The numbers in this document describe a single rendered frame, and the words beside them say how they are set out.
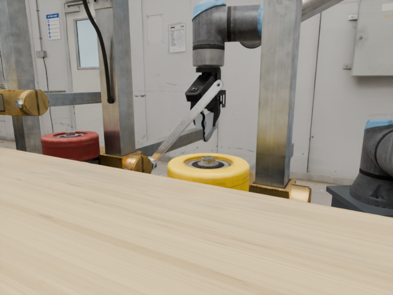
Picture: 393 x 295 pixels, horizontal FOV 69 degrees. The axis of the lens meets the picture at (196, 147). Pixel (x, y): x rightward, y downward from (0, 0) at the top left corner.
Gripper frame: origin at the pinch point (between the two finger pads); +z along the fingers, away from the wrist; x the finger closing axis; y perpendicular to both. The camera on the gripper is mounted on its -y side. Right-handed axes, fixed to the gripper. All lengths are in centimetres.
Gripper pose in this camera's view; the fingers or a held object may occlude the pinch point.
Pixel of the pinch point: (204, 137)
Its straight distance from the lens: 83.7
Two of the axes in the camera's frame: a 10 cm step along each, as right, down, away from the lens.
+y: 4.7, -1.9, 8.6
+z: 0.0, 9.8, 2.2
